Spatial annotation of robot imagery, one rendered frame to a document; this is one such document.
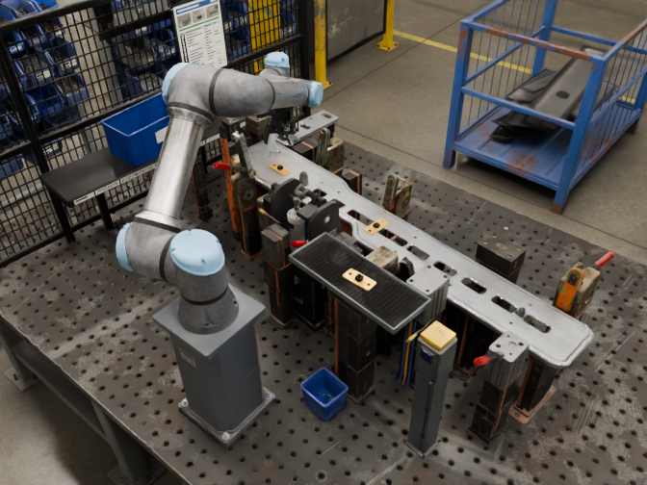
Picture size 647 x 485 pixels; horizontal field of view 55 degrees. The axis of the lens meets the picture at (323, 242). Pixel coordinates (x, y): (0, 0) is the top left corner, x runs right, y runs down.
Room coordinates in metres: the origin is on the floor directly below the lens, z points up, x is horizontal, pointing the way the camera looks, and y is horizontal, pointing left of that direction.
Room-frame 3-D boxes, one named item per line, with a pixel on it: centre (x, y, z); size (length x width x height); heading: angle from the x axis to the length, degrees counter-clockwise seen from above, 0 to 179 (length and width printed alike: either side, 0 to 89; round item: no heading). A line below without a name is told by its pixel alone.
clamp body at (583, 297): (1.24, -0.71, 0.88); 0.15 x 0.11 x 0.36; 133
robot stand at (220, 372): (1.09, 0.29, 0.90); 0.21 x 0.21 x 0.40; 50
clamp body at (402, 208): (1.70, -0.26, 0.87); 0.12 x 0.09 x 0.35; 133
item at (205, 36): (2.35, 0.45, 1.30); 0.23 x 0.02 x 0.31; 133
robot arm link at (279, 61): (1.86, 0.13, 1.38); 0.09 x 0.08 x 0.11; 158
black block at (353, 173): (1.85, -0.11, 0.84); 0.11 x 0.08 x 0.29; 133
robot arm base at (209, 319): (1.09, 0.29, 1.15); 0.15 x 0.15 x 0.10
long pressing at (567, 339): (1.53, -0.19, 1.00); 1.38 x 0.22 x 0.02; 43
